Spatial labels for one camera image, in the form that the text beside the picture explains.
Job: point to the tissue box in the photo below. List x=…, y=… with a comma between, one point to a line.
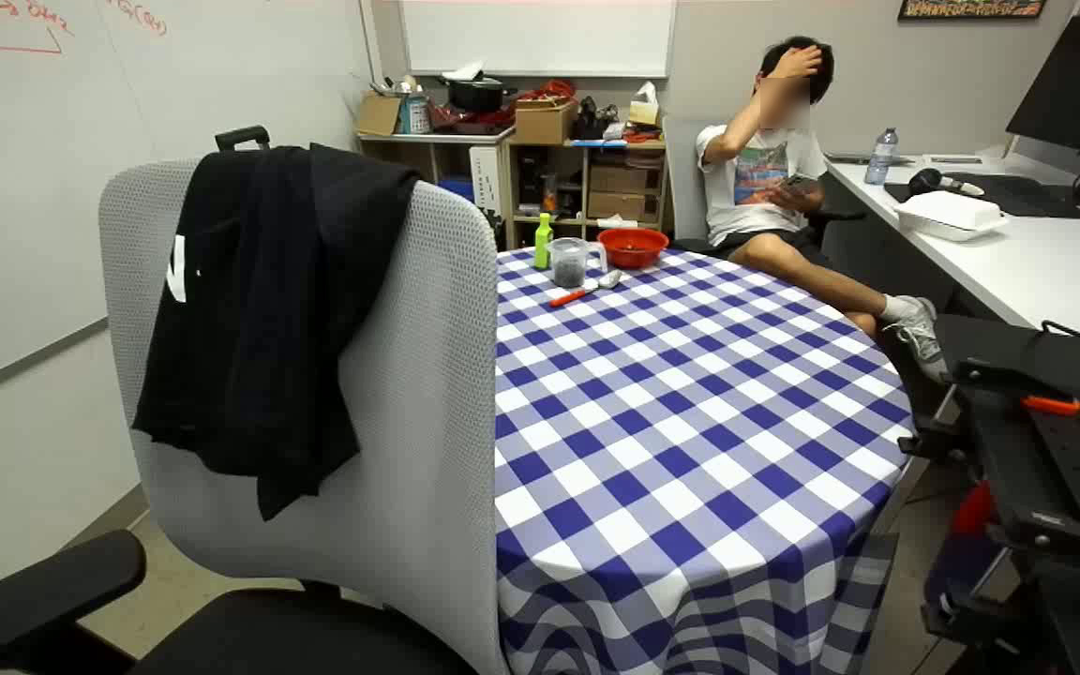
x=642, y=105

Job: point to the black office chair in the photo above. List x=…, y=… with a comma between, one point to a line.
x=833, y=236

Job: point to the blue white checkered tablecloth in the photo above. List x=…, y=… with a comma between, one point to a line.
x=692, y=474

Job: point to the black suitcase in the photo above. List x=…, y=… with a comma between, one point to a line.
x=242, y=131

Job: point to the black chair armrest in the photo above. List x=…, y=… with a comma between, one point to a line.
x=41, y=594

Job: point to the red marker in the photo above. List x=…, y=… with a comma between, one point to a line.
x=563, y=296

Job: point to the black chair seat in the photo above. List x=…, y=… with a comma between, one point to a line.
x=278, y=639

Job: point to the grey office chair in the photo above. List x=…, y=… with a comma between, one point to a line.
x=413, y=412

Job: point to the clear plastic container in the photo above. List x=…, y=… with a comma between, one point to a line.
x=409, y=105

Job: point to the black cloth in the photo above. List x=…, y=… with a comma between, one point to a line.
x=263, y=311

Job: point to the black pot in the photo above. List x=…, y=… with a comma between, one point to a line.
x=478, y=92

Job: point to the brown cardboard box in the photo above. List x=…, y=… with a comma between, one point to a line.
x=547, y=122

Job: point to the wooden storage shelf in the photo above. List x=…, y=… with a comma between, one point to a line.
x=526, y=147

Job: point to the clear plastic cup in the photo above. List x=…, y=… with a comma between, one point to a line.
x=568, y=265

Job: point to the seated person in white t-shirt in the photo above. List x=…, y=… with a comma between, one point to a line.
x=758, y=175

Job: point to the red bowl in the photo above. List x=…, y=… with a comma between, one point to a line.
x=632, y=244

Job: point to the white desk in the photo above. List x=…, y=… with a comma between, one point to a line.
x=1039, y=266

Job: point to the black robot cart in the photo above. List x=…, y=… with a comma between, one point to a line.
x=1067, y=489

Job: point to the open cardboard box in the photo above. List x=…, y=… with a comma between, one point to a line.
x=378, y=119

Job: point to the clear water bottle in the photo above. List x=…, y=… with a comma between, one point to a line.
x=882, y=154

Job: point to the framed wall picture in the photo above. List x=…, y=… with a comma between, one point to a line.
x=973, y=7

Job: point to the small green bottle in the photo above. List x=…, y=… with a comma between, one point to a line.
x=547, y=244

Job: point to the black keyboard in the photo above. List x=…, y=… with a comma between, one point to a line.
x=1029, y=194

